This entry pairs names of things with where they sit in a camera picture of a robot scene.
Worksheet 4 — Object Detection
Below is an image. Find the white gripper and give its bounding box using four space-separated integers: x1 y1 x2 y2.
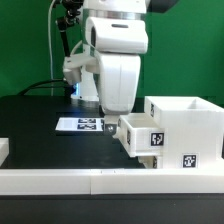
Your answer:
95 53 141 135

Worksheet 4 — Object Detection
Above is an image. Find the white drawer tray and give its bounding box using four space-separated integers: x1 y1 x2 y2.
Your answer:
138 156 163 169
115 113 165 157

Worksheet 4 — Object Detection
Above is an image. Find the white front drawer tray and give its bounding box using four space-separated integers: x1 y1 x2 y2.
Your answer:
138 156 163 169

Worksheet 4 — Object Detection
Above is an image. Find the white drawer cabinet box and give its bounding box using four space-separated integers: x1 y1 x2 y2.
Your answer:
144 96 224 169

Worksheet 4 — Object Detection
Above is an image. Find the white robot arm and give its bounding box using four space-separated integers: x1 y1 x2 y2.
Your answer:
63 0 179 135

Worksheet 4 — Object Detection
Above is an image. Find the printed marker sheet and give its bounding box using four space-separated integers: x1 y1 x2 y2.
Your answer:
56 117 104 132

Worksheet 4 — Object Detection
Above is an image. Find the white left barrier block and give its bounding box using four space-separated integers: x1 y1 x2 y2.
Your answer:
0 138 9 168

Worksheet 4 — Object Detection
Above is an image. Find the black cable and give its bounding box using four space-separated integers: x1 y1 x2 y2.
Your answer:
17 78 75 96

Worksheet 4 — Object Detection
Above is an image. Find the white front barrier rail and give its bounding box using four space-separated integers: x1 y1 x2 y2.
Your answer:
0 169 224 195

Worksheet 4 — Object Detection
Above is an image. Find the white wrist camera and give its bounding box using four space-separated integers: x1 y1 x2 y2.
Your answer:
85 17 148 54

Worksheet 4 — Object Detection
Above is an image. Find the white cable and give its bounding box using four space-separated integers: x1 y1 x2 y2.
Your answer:
47 0 59 82

